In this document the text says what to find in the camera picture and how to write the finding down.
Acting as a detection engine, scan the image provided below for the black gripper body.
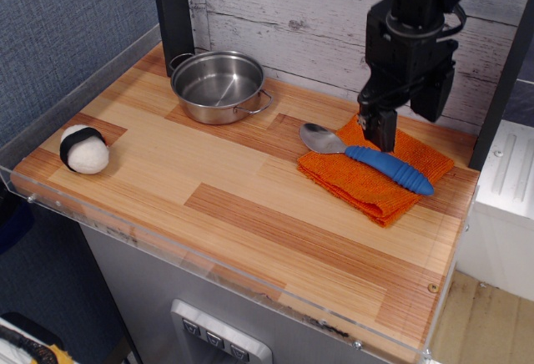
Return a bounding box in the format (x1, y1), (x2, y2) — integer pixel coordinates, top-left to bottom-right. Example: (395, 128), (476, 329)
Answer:
(358, 0), (457, 109)

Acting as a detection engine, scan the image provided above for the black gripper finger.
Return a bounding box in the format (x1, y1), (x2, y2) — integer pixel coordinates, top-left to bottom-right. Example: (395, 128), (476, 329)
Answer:
(358, 107), (397, 152)
(411, 68), (455, 122)

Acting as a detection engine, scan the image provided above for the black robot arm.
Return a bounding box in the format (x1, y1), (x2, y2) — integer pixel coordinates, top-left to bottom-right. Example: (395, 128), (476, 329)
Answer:
(358, 0), (466, 152)

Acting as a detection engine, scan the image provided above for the orange folded cloth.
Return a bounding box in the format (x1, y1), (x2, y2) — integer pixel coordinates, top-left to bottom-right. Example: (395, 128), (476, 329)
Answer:
(298, 129), (454, 227)

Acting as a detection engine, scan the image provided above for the white grooved side cabinet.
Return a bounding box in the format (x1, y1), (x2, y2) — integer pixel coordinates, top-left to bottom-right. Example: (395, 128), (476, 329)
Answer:
(456, 120), (533, 301)

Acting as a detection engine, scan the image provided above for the stainless steel pot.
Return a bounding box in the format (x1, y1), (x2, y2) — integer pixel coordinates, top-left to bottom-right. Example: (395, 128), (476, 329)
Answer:
(168, 51), (274, 125)

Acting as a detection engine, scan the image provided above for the silver dispenser button panel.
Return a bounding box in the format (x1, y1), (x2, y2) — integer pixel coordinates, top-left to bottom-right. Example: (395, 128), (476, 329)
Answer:
(170, 299), (273, 363)

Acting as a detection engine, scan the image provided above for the grey toy fridge cabinet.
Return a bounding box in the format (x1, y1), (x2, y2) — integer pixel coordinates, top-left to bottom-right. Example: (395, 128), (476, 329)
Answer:
(81, 224), (401, 364)

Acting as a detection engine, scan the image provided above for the white black plush ball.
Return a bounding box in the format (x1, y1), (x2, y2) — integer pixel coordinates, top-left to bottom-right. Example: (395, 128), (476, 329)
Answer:
(59, 124), (109, 174)

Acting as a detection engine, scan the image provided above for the yellow object bottom left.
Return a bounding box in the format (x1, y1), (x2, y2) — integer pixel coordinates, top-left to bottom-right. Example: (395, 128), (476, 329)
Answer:
(51, 346), (74, 364)

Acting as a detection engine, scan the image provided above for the black right vertical post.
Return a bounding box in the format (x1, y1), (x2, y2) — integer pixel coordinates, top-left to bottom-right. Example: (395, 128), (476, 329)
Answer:
(468, 0), (533, 170)

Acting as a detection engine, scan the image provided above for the black vertical post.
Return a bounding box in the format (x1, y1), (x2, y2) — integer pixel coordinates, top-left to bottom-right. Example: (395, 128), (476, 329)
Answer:
(156, 0), (194, 76)
(468, 0), (533, 170)

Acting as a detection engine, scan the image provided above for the clear acrylic guard rail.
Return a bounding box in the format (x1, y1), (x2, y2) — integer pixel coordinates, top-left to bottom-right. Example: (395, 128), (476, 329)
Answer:
(1, 28), (478, 363)

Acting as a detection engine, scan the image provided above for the black left vertical post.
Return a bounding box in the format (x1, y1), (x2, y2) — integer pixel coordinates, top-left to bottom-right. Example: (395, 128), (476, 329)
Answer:
(156, 0), (194, 76)

